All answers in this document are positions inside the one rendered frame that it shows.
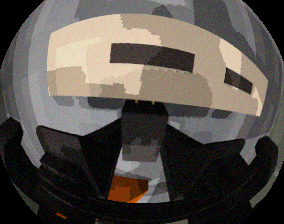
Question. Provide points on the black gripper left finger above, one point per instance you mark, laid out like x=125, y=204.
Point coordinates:
x=96, y=153

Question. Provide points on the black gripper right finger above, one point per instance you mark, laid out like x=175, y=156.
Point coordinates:
x=185, y=159

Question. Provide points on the black two-prong plug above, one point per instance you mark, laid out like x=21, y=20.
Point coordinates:
x=143, y=125

